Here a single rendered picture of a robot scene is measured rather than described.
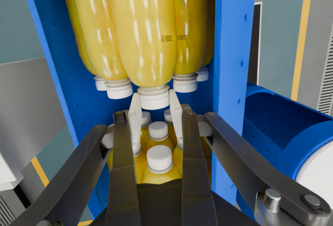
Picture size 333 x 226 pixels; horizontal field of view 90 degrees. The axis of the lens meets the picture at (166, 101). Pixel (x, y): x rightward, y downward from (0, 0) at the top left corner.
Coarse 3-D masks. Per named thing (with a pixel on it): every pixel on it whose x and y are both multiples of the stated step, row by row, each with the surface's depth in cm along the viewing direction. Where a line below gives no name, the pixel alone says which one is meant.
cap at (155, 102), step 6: (144, 96) 20; (150, 96) 20; (156, 96) 20; (162, 96) 20; (168, 96) 21; (144, 102) 20; (150, 102) 20; (156, 102) 20; (162, 102) 20; (168, 102) 21; (144, 108) 21; (150, 108) 20; (156, 108) 20
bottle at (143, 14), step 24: (120, 0) 16; (144, 0) 15; (168, 0) 17; (120, 24) 17; (144, 24) 16; (168, 24) 17; (120, 48) 18; (144, 48) 17; (168, 48) 17; (144, 72) 18; (168, 72) 19
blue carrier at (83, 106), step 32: (32, 0) 20; (64, 0) 27; (224, 0) 13; (64, 32) 27; (224, 32) 14; (64, 64) 26; (224, 64) 15; (64, 96) 25; (96, 96) 34; (192, 96) 41; (224, 96) 16; (96, 192) 29; (224, 192) 22
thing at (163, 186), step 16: (144, 192) 8; (160, 192) 8; (176, 192) 8; (144, 208) 7; (160, 208) 7; (176, 208) 7; (224, 208) 7; (96, 224) 7; (144, 224) 6; (160, 224) 6; (176, 224) 6; (224, 224) 6; (240, 224) 6; (256, 224) 6
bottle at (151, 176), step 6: (150, 168) 26; (168, 168) 25; (174, 168) 27; (144, 174) 27; (150, 174) 26; (156, 174) 25; (162, 174) 25; (168, 174) 25; (174, 174) 26; (180, 174) 27; (144, 180) 26; (150, 180) 25; (156, 180) 25; (162, 180) 25; (168, 180) 25
